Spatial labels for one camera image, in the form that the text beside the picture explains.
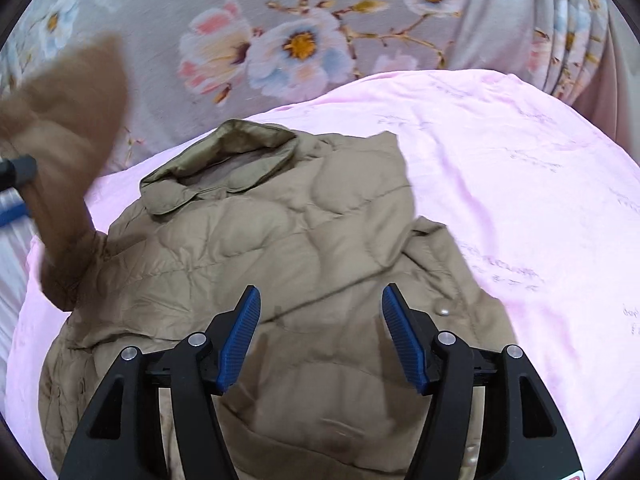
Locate silver satin bedding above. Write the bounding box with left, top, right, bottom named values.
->
left=0, top=186, right=42, bottom=331

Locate grey floral quilt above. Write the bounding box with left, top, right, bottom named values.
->
left=1, top=0, right=639, bottom=171

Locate olive quilted jacket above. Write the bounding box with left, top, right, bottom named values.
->
left=0, top=32, right=519, bottom=480

